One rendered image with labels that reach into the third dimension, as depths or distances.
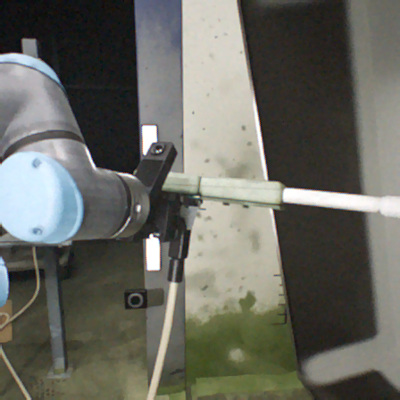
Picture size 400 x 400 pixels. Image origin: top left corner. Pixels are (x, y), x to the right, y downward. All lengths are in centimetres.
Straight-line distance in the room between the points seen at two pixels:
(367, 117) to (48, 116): 88
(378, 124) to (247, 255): 79
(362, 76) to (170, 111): 73
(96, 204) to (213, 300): 129
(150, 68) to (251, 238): 84
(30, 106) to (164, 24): 112
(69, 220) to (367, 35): 95
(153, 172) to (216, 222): 99
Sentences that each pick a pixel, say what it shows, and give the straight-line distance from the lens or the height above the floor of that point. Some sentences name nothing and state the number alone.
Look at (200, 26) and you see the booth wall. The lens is 150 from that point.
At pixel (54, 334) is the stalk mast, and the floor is 24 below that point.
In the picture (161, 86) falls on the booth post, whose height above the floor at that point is 143.
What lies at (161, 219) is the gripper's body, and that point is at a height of 109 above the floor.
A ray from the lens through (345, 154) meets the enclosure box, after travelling 107.
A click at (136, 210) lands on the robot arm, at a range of 44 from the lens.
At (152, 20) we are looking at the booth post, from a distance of 150.
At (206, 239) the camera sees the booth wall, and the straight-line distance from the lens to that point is 151.
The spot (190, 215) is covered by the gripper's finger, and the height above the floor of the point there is 108.
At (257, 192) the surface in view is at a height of 113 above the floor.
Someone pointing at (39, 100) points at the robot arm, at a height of 126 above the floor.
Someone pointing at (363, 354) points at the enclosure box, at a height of 52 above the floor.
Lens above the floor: 121
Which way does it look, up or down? 11 degrees down
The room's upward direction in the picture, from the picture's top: straight up
